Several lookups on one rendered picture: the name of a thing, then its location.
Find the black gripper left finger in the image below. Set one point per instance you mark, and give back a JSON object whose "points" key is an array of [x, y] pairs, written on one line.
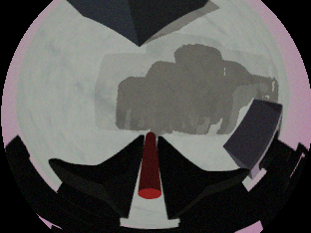
{"points": [[114, 180]]}

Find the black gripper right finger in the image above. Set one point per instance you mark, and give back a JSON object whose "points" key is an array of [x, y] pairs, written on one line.
{"points": [[184, 183]]}

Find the dark red peg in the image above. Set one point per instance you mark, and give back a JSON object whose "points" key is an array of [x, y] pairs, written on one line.
{"points": [[149, 186]]}

